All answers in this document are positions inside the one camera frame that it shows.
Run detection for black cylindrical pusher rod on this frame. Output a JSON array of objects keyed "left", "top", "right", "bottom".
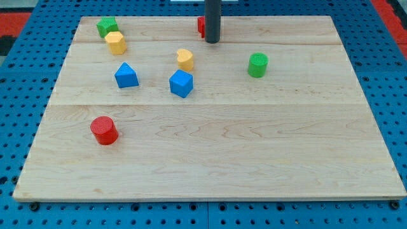
[{"left": 204, "top": 0, "right": 221, "bottom": 44}]

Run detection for yellow hexagon block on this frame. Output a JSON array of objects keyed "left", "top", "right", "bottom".
[{"left": 104, "top": 31, "right": 127, "bottom": 55}]

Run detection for green cylinder block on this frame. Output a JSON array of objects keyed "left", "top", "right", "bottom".
[{"left": 247, "top": 53, "right": 268, "bottom": 78}]

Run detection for red star block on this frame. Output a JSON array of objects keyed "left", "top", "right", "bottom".
[{"left": 197, "top": 16, "right": 205, "bottom": 38}]

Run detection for yellow heart block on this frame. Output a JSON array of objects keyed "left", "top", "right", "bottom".
[{"left": 177, "top": 49, "right": 194, "bottom": 72}]

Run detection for light wooden board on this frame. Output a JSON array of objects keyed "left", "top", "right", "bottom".
[{"left": 13, "top": 16, "right": 406, "bottom": 202}]

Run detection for blue triangle block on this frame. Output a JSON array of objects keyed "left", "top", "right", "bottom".
[{"left": 114, "top": 62, "right": 139, "bottom": 88}]

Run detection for red cylinder block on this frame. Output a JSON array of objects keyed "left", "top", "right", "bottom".
[{"left": 90, "top": 116, "right": 119, "bottom": 145}]

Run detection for blue cube block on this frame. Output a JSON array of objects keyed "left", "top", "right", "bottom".
[{"left": 169, "top": 69, "right": 193, "bottom": 98}]

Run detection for green star block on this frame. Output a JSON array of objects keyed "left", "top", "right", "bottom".
[{"left": 96, "top": 17, "right": 119, "bottom": 38}]

